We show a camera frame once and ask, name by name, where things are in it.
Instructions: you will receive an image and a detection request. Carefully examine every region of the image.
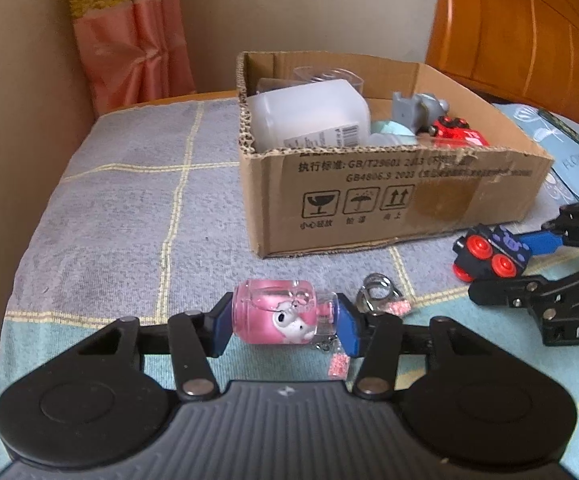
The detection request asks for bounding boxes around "pink snow globe keychain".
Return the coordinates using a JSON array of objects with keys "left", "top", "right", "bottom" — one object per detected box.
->
[{"left": 232, "top": 278, "right": 338, "bottom": 346}]

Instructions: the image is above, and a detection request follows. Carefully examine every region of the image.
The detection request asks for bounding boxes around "dark blue toy block car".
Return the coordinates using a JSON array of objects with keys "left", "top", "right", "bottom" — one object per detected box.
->
[{"left": 452, "top": 224, "right": 532, "bottom": 283}]

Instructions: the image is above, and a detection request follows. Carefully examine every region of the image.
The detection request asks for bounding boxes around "red toy block car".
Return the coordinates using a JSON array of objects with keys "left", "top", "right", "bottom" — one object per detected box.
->
[{"left": 428, "top": 116, "right": 489, "bottom": 148}]

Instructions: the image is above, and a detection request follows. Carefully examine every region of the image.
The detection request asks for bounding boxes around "grey elephant toy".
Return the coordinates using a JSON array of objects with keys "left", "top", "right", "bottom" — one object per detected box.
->
[{"left": 391, "top": 92, "right": 450, "bottom": 133}]

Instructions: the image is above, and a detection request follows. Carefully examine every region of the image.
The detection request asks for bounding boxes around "mint green egg-shaped object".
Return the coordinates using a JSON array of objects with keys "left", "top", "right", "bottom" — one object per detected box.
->
[{"left": 367, "top": 120, "right": 417, "bottom": 146}]

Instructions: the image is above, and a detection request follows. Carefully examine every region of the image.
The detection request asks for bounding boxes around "white green-label medicine bottle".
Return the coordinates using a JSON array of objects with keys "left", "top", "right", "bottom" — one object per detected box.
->
[{"left": 247, "top": 79, "right": 371, "bottom": 152}]

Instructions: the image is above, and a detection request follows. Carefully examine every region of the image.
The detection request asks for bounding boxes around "clear square plastic container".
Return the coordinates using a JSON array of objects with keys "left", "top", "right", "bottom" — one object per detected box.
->
[{"left": 293, "top": 65, "right": 364, "bottom": 94}]

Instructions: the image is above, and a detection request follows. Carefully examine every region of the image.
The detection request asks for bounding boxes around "light blue floral pillow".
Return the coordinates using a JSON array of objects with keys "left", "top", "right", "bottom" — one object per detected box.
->
[{"left": 495, "top": 103, "right": 579, "bottom": 204}]

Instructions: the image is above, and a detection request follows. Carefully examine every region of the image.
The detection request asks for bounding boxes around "brown cardboard box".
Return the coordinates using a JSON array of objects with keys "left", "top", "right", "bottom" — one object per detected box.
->
[{"left": 236, "top": 51, "right": 553, "bottom": 257}]

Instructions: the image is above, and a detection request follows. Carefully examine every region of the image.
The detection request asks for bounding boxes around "wooden bed headboard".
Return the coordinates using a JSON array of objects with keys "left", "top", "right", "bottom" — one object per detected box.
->
[{"left": 426, "top": 0, "right": 579, "bottom": 122}]

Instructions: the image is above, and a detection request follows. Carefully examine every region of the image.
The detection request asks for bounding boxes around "peach pink curtain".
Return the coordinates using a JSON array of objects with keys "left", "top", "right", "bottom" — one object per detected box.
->
[{"left": 69, "top": 0, "right": 195, "bottom": 115}]

